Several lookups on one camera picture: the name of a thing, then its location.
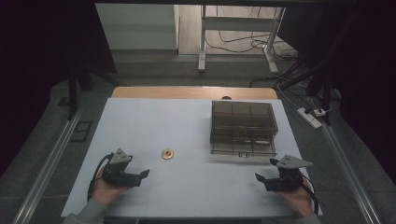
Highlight white power strip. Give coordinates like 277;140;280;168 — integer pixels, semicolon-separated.
296;106;323;130

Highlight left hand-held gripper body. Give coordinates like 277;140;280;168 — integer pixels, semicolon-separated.
102;147;140;188

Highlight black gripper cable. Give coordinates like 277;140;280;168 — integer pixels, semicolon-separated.
87;151;116;202
299;175;320;217

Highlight wooden table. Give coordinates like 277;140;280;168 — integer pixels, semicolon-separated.
110;86;279;101

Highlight metal floor rail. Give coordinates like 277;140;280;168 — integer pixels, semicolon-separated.
306;92;382;224
11;104;87;224

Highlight white table mat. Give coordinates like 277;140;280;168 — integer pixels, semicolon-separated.
61;97;323;218

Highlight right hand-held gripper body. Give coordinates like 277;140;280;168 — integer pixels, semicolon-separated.
263;154;314;192

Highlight white metal desk frame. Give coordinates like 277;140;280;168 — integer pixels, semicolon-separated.
197;4;287;75

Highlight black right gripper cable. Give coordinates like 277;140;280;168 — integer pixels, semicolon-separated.
299;175;320;217

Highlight person's right hand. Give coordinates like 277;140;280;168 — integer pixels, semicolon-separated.
275;180;315;217

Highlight transparent brown drawer box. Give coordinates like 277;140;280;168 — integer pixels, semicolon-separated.
209;99;279;158

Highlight person's left hand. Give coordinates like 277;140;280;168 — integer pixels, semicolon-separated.
91;174;129;206

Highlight white cabinet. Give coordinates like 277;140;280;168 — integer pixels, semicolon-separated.
94;2;181;51

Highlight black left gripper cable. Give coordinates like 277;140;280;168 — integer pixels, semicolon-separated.
87;151;116;202

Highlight black floor cables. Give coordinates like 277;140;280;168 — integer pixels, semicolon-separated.
204;5;312;90

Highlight black metal stand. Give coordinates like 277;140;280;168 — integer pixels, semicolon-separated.
279;12;362;127
66;55;122;121

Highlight black floor socket frame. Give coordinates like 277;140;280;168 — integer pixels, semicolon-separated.
70;119;93;144

